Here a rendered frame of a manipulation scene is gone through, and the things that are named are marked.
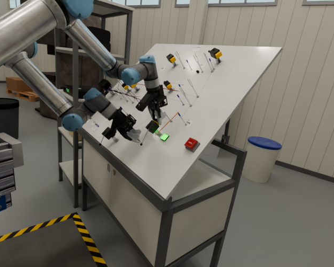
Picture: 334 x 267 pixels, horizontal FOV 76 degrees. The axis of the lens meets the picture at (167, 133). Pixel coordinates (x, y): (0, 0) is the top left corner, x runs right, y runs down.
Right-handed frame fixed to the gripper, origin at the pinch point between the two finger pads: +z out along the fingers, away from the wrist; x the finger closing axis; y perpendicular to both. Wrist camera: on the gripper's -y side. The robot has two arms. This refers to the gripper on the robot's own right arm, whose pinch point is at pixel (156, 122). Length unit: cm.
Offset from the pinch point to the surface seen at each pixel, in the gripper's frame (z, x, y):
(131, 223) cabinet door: 54, -3, -33
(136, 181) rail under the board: 20.9, -9.6, -25.0
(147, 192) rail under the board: 21.1, -20.1, -25.0
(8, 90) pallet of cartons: 91, 691, -61
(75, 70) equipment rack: -21, 91, -9
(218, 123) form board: -0.5, -28.9, 17.5
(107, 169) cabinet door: 36, 33, -27
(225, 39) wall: 18, 175, 280
